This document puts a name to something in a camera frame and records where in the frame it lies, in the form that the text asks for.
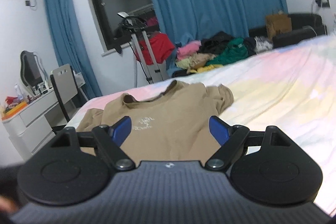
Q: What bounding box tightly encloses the tan shirt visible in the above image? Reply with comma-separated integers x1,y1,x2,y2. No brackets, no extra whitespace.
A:
76,80,234,163

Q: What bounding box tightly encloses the person left hand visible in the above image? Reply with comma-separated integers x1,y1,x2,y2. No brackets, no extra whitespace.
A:
0,196,19,214

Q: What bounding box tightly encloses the black and grey chair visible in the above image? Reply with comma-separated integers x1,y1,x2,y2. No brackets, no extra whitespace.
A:
50,64,78,122

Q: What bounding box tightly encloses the yellow garment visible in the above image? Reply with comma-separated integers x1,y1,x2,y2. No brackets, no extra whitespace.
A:
177,61,223,74

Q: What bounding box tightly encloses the pastel bed sheet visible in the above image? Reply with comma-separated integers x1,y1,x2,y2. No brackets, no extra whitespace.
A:
63,32,336,217

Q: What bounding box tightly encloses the white dresser desk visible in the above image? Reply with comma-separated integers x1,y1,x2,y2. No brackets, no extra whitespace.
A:
2,89,58,160

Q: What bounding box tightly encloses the tan garment on pile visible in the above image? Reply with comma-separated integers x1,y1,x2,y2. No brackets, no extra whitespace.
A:
190,53,217,69

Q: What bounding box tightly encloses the green garment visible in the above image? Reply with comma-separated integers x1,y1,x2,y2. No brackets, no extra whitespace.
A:
206,38,249,66

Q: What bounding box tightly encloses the black garment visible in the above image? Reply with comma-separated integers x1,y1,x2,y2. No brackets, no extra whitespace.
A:
198,31,235,55

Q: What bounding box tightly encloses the wavy vanity mirror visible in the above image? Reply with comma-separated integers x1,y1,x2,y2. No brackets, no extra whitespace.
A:
20,51,49,96

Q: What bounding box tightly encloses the white plastic bottle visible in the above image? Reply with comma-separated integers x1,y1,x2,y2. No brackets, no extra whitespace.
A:
14,84,24,101

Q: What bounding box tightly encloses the blue curtain left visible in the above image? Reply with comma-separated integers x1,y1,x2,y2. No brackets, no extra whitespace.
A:
45,0,102,99

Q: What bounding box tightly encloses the pink garment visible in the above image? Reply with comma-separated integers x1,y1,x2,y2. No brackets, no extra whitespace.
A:
177,40,202,60

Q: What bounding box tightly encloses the orange tray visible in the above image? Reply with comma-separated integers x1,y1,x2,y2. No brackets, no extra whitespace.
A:
2,102,28,120

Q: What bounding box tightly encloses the red garment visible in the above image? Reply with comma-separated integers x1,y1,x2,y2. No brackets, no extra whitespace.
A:
138,32,175,65

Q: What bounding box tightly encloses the silver tripod with phone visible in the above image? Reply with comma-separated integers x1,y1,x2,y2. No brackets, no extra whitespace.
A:
117,11,166,84

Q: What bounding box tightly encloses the brown paper bag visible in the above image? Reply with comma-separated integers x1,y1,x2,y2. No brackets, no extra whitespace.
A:
265,10,292,40

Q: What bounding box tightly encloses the wall power socket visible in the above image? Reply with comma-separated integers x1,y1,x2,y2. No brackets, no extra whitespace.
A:
315,0,330,8

